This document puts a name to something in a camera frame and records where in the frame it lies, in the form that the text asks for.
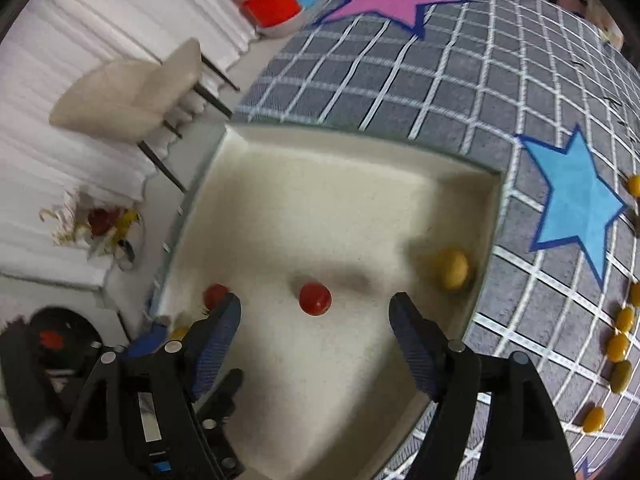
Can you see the grey checked blanket with stars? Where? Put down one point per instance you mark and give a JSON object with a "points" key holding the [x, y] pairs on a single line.
{"points": [[450, 85]]}

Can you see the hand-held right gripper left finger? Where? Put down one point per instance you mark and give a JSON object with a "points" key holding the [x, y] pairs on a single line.
{"points": [[219, 340]]}

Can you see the red cherry tomato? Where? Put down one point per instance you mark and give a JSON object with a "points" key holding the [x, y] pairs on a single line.
{"points": [[215, 295], [315, 299]]}

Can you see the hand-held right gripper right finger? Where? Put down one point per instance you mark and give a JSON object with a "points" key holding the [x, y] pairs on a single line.
{"points": [[414, 350]]}

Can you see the artificial flower bunch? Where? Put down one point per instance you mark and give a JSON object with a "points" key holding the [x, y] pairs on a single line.
{"points": [[100, 222]]}

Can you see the cream foam tray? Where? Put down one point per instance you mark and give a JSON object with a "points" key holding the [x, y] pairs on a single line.
{"points": [[300, 210]]}

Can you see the beige upholstered chair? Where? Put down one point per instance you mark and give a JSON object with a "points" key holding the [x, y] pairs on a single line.
{"points": [[125, 95]]}

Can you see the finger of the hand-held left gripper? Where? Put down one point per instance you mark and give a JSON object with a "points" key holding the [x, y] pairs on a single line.
{"points": [[222, 395], [149, 338]]}

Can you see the red plastic bowl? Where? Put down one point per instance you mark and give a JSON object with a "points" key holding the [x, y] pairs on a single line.
{"points": [[272, 2]]}

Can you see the greenish yellow cherry tomato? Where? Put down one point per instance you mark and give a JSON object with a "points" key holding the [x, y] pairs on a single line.
{"points": [[621, 376]]}

